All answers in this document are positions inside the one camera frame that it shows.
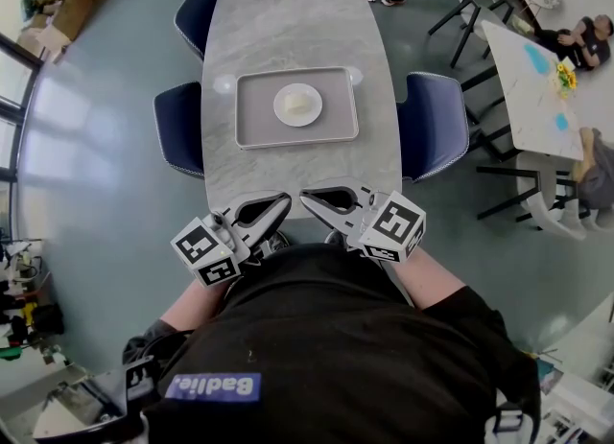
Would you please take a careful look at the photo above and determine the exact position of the grey strap buckle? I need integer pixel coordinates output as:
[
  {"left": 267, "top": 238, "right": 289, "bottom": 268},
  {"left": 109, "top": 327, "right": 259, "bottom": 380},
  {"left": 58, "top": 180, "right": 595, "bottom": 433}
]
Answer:
[{"left": 484, "top": 403, "right": 527, "bottom": 444}]

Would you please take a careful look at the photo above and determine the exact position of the person's left forearm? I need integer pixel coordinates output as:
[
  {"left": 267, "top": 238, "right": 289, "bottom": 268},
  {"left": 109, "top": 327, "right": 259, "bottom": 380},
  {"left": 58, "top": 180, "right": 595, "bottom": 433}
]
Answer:
[{"left": 160, "top": 278, "right": 236, "bottom": 333}]

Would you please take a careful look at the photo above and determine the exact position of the black cable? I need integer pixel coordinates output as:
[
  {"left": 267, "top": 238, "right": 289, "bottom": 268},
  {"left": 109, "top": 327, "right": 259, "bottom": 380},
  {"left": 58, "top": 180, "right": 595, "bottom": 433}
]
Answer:
[{"left": 138, "top": 329, "right": 193, "bottom": 352}]

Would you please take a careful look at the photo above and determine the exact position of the person's left shoe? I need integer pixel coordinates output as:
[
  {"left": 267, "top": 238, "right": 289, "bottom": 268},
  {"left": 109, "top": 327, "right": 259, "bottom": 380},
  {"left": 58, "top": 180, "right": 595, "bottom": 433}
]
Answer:
[{"left": 266, "top": 230, "right": 290, "bottom": 254}]

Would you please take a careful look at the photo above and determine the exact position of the dark blue chair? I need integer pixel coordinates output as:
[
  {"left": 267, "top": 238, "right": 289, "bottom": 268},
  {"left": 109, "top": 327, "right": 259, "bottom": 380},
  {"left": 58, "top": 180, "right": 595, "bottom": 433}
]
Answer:
[
  {"left": 173, "top": 0, "right": 223, "bottom": 62},
  {"left": 153, "top": 81, "right": 206, "bottom": 179},
  {"left": 395, "top": 71, "right": 470, "bottom": 184}
]

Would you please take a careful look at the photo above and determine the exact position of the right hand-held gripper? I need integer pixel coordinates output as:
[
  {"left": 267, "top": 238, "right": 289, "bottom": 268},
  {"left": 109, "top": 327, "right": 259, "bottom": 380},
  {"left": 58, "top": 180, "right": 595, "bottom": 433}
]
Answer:
[{"left": 298, "top": 175, "right": 428, "bottom": 265}]

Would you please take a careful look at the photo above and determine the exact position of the person's black shirt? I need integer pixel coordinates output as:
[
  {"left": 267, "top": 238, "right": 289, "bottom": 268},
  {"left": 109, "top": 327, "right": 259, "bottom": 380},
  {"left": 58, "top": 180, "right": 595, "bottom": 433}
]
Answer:
[{"left": 122, "top": 243, "right": 543, "bottom": 444}]

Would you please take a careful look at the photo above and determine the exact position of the person's right forearm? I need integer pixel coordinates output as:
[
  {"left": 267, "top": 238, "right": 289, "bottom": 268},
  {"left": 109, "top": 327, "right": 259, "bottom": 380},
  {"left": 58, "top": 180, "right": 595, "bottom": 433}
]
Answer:
[{"left": 390, "top": 245, "right": 466, "bottom": 309}]

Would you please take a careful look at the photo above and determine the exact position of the white marble table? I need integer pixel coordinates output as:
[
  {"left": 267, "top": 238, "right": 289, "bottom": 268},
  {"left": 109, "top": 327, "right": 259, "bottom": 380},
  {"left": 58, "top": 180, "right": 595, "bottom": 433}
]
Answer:
[{"left": 460, "top": 19, "right": 585, "bottom": 163}]

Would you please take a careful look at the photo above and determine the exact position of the white round plate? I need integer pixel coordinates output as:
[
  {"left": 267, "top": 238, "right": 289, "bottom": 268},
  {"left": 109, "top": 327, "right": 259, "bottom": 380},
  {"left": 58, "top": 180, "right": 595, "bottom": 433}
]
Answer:
[{"left": 272, "top": 82, "right": 324, "bottom": 129}]

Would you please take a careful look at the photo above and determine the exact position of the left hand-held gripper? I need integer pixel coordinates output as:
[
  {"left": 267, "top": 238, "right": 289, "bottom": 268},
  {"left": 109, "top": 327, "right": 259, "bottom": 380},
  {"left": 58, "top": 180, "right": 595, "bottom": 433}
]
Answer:
[{"left": 170, "top": 190, "right": 293, "bottom": 289}]

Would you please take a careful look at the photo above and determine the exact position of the pale food block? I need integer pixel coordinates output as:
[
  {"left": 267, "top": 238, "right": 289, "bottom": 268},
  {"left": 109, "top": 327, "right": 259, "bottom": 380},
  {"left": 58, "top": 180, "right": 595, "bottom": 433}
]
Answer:
[{"left": 283, "top": 92, "right": 313, "bottom": 117}]

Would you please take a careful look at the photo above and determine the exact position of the brown cardboard box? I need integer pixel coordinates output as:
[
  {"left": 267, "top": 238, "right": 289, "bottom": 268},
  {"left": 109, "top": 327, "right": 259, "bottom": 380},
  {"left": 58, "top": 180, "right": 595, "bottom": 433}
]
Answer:
[{"left": 50, "top": 0, "right": 95, "bottom": 43}]

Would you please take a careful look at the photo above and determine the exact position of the grey rectangular tray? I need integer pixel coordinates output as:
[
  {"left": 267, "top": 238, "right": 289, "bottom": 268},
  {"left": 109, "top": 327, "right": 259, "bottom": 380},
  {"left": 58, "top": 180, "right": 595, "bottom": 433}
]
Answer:
[{"left": 233, "top": 65, "right": 360, "bottom": 152}]

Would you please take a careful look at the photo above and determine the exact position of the white speckled counter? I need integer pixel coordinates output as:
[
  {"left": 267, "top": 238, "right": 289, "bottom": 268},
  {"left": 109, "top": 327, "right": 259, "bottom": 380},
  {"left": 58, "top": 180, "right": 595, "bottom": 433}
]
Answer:
[{"left": 0, "top": 362, "right": 92, "bottom": 433}]

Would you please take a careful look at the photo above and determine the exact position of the white storage rack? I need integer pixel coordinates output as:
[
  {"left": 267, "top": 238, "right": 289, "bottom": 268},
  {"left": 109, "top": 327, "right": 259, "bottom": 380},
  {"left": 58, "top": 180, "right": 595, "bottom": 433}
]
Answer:
[{"left": 536, "top": 350, "right": 614, "bottom": 444}]

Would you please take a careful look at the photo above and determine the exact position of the cluttered equipment rack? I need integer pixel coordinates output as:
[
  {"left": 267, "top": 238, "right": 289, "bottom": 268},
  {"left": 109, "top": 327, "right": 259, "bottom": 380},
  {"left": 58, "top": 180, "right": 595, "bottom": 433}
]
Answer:
[{"left": 0, "top": 235, "right": 66, "bottom": 364}]

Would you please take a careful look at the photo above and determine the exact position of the grey marble dining table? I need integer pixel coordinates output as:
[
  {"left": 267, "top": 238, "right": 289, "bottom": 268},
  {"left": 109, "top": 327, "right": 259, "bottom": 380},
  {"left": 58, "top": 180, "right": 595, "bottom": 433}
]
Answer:
[{"left": 200, "top": 0, "right": 403, "bottom": 221}]

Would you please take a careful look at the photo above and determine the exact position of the black strap buckle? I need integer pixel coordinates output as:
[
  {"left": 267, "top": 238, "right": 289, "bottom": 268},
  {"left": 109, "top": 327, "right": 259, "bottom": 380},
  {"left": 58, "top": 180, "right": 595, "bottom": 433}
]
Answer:
[{"left": 125, "top": 360, "right": 157, "bottom": 403}]

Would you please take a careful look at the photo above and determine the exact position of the large blue coaster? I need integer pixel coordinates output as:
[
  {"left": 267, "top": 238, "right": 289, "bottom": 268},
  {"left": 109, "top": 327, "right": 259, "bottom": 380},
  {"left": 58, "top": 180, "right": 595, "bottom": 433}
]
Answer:
[{"left": 523, "top": 43, "right": 551, "bottom": 74}]

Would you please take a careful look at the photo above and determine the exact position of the black framed window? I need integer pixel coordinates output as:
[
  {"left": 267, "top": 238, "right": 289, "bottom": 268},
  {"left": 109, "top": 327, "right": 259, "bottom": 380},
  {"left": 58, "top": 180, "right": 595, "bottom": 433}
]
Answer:
[{"left": 0, "top": 0, "right": 44, "bottom": 242}]

